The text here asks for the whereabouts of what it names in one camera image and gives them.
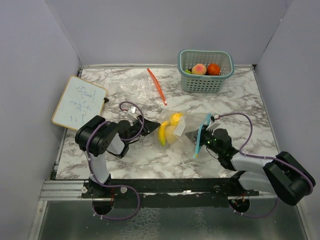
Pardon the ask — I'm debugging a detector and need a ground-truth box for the yellow fake banana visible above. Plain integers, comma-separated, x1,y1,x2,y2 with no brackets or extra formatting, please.
157,121,169,147

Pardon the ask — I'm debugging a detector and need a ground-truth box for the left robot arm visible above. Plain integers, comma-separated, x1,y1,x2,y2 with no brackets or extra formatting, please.
75,115,160,198

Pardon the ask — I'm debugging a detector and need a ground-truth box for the orange fake pumpkin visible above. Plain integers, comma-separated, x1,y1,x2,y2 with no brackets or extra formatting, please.
206,63,221,76

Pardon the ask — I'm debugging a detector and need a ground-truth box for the orange fake peach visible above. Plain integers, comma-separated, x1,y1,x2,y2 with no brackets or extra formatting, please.
191,63,207,76

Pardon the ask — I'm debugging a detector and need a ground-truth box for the pale yellow fake fruit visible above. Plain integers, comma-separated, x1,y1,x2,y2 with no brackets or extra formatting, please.
164,125,177,145

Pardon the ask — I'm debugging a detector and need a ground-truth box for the clear bag blue zipper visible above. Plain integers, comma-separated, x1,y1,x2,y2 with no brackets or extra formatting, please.
154,110,212,159

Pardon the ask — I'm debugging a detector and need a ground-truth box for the small whiteboard wooden frame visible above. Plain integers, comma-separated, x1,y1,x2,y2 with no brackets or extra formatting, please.
51,75,108,131

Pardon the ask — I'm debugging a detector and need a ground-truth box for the yellow fake lemon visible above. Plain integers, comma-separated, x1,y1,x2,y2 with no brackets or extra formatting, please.
169,112,184,126

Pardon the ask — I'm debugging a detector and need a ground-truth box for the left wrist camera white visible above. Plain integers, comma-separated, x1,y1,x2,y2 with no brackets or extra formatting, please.
126,105,137,122

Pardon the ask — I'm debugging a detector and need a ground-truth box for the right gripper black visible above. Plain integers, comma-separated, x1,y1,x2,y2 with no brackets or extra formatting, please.
186,124,222,156

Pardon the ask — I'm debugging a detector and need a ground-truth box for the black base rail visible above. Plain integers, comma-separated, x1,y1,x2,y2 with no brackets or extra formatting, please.
81,177,259,209

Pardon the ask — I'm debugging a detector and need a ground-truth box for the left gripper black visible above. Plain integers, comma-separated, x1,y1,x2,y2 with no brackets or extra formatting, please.
125,114,161,144

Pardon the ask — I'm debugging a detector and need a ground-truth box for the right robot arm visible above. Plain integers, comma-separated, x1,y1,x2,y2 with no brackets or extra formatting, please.
185,125,316,206

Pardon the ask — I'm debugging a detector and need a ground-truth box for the teal plastic basket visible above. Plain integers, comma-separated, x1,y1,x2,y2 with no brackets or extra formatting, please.
177,49,235,93

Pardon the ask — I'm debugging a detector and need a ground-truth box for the clear bag red zipper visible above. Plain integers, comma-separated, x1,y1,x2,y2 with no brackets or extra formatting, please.
113,68,167,106

